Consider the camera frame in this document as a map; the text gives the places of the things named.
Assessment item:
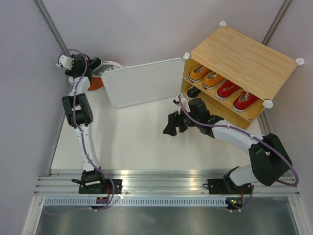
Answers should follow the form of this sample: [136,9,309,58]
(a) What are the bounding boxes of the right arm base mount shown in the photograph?
[202,179,252,195]

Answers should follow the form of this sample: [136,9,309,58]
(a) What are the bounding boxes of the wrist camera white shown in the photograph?
[56,55,74,70]
[173,94,190,114]

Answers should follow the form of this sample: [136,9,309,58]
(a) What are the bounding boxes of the black sneaker white laces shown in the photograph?
[67,57,103,85]

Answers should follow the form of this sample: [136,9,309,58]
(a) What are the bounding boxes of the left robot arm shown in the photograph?
[57,53,107,194]

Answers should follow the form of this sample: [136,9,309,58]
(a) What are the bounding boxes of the wooden shoe cabinet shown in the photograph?
[181,21,304,129]

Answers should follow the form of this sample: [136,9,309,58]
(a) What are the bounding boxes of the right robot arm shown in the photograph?
[163,95,293,193]

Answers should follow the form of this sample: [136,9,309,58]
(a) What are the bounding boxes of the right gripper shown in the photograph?
[163,106,200,137]

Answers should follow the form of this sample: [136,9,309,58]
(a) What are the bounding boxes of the grey sneaker orange sole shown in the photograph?
[88,76,104,92]

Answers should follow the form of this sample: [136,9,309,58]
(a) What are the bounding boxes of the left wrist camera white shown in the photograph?
[56,55,74,70]

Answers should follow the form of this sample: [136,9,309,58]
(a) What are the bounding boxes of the white slotted cable duct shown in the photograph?
[45,196,227,207]

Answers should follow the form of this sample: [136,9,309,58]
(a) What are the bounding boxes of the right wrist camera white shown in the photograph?
[173,94,190,114]

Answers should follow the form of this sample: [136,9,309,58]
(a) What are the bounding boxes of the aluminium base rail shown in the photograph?
[34,168,301,196]

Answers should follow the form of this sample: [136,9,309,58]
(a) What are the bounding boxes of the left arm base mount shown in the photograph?
[71,179,123,195]

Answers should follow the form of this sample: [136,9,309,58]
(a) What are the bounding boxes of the white cabinet door panel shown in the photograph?
[101,58,185,108]

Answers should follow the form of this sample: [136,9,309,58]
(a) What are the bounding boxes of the red sneaker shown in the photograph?
[233,91,259,112]
[216,80,241,100]

